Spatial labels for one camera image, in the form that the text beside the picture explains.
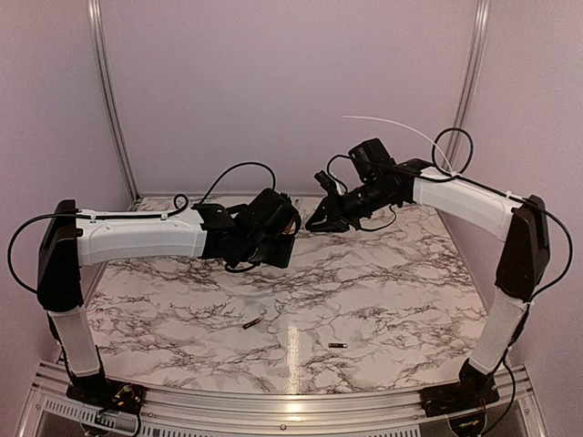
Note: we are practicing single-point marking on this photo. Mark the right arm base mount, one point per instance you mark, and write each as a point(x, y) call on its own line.
point(473, 389)

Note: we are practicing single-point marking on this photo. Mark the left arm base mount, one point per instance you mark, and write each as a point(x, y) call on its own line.
point(106, 394)

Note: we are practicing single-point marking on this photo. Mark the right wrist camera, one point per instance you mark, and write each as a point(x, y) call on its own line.
point(330, 184)

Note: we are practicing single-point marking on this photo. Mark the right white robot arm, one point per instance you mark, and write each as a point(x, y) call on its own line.
point(519, 223)

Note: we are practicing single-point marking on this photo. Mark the left aluminium frame post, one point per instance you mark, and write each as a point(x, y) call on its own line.
point(95, 19)

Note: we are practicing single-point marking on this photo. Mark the right aluminium frame post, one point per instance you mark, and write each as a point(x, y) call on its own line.
point(474, 63)

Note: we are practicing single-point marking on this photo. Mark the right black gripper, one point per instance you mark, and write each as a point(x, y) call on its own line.
point(332, 206)

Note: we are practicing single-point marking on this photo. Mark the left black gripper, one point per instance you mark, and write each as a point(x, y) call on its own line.
point(283, 254)

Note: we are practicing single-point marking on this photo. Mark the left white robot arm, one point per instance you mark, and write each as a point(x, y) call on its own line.
point(245, 236)

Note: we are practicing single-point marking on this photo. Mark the aluminium frame post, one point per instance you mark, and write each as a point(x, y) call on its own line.
point(474, 63)
point(95, 19)

